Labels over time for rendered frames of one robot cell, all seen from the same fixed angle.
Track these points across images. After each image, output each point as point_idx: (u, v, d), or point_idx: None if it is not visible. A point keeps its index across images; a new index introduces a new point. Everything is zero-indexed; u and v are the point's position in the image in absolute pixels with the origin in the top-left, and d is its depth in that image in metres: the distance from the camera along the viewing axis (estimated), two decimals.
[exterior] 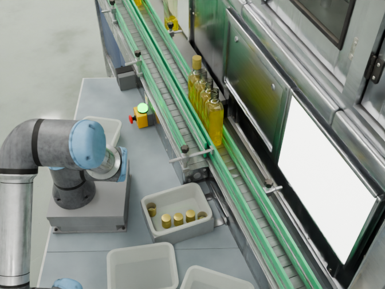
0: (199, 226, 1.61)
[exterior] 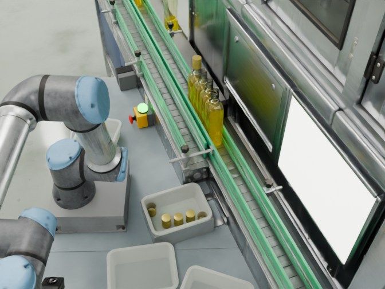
0: (199, 226, 1.61)
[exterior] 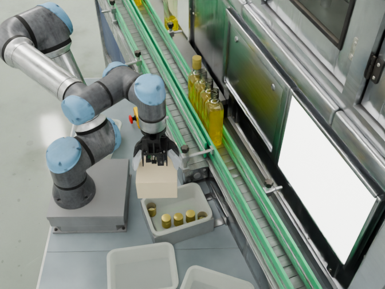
0: (199, 226, 1.61)
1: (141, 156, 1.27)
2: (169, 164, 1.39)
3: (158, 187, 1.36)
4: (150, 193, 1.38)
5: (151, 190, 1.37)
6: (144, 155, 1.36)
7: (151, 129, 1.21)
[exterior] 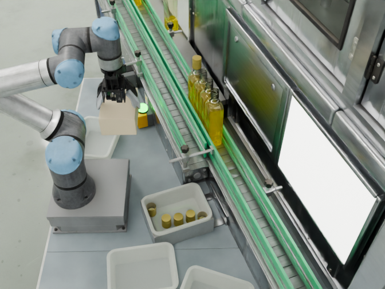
0: (199, 226, 1.61)
1: (101, 93, 1.45)
2: (129, 105, 1.57)
3: (119, 123, 1.54)
4: (112, 130, 1.56)
5: (113, 127, 1.55)
6: None
7: (108, 67, 1.39)
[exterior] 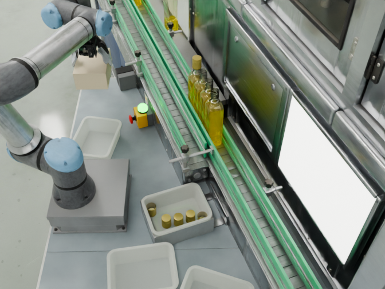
0: (199, 226, 1.61)
1: None
2: (101, 62, 1.73)
3: (91, 78, 1.69)
4: (86, 84, 1.72)
5: (86, 81, 1.70)
6: None
7: None
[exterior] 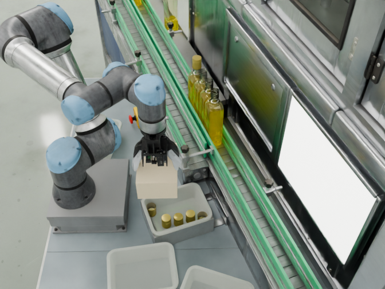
0: (199, 226, 1.61)
1: (141, 157, 1.27)
2: (169, 165, 1.39)
3: (158, 187, 1.35)
4: (150, 194, 1.38)
5: (151, 190, 1.36)
6: (144, 156, 1.36)
7: (151, 130, 1.21)
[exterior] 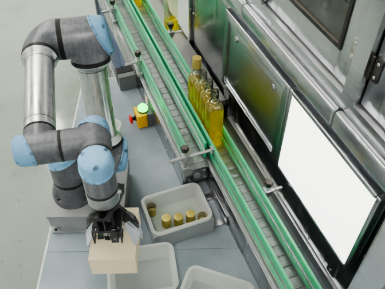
0: (199, 226, 1.61)
1: (91, 234, 1.10)
2: (128, 236, 1.22)
3: (115, 263, 1.19)
4: (106, 269, 1.21)
5: (107, 266, 1.20)
6: None
7: (100, 207, 1.04)
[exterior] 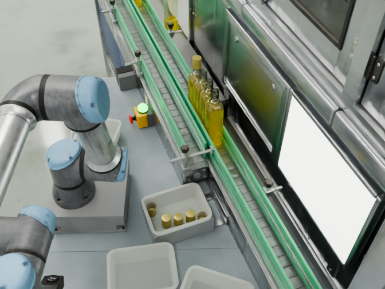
0: (199, 226, 1.61)
1: None
2: None
3: None
4: None
5: None
6: None
7: None
